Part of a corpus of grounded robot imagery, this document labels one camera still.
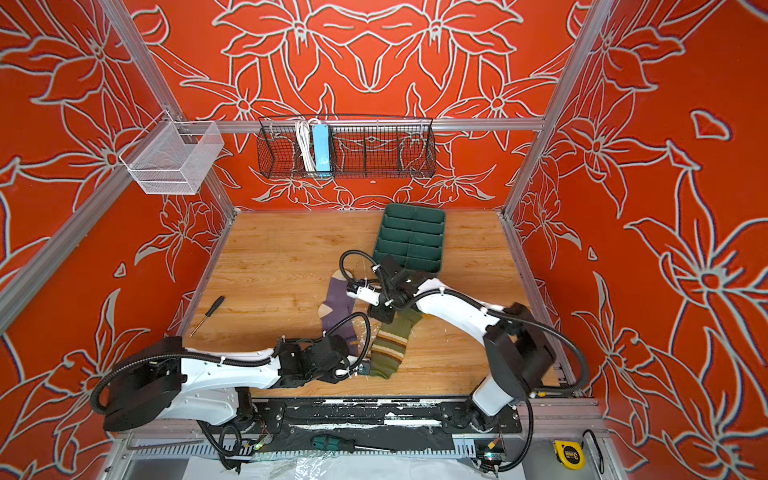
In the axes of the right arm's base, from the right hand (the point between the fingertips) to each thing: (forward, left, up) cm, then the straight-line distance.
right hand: (368, 305), depth 84 cm
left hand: (-10, +6, -7) cm, 14 cm away
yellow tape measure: (-35, -46, -7) cm, 58 cm away
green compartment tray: (+30, -16, -5) cm, 34 cm away
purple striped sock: (+1, +10, -7) cm, 12 cm away
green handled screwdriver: (-32, +6, -7) cm, 34 cm away
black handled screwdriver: (+3, +51, -8) cm, 51 cm away
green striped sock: (-9, -6, -8) cm, 14 cm away
